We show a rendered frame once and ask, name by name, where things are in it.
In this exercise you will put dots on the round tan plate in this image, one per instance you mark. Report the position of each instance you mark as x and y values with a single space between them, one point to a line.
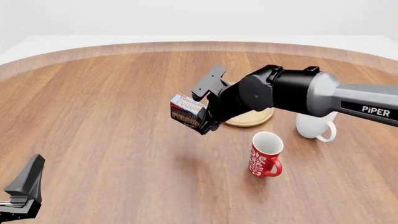
252 120

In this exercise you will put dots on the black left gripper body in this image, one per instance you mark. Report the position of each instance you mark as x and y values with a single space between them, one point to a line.
18 208

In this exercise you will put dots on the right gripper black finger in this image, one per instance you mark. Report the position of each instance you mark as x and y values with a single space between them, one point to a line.
202 123

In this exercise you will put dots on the silver and black right robot arm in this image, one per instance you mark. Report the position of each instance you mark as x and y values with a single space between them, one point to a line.
292 93

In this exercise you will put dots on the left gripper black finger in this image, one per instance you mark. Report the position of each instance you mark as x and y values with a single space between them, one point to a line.
29 179

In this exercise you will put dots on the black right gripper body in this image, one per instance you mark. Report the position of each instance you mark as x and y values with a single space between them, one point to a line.
216 112

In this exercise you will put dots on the red patterned mug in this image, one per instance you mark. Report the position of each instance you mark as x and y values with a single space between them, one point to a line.
262 161

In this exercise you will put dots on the white mug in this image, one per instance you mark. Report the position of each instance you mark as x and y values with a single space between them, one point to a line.
311 127

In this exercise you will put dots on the chocolate pudding box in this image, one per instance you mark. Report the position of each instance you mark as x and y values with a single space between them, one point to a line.
185 112

